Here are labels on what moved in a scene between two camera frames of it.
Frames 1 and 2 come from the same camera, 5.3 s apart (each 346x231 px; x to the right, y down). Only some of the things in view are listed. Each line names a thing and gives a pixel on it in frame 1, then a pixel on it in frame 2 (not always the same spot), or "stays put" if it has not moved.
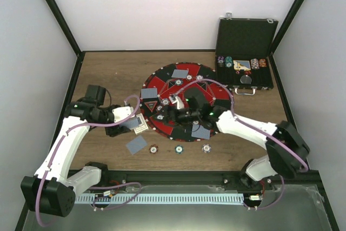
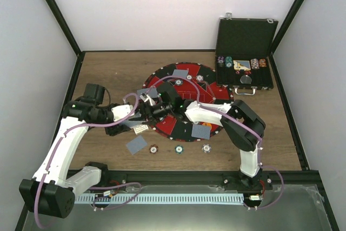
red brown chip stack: x=153 y=149 stays put
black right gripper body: x=193 y=115 to x=155 y=114
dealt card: x=136 y=144 stays put
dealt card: x=201 y=132 stays put
